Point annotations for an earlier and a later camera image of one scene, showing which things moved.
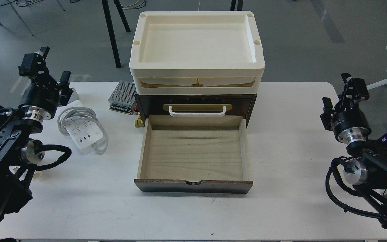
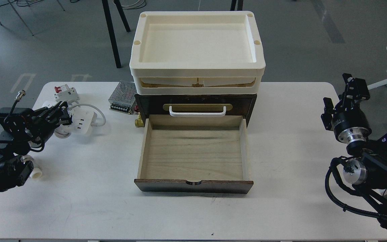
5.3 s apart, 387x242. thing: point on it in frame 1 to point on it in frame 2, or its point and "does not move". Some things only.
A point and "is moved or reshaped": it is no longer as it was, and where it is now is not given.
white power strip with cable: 82,125 is moved or reshaped
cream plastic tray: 192,53 does not move
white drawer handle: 197,114 does not move
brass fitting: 138,123 does not move
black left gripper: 41,97 to 30,127
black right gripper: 348,122 does not move
